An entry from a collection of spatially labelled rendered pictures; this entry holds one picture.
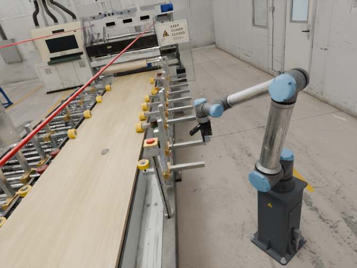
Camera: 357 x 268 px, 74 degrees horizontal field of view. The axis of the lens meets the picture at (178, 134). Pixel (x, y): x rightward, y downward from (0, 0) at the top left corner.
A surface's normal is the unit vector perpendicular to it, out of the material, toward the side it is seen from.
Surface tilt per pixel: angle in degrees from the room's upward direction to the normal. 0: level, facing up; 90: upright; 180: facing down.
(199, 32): 90
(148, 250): 0
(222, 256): 0
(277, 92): 83
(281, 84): 83
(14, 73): 90
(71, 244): 0
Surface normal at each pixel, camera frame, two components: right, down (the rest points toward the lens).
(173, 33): 0.03, 0.47
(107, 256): -0.16, -0.87
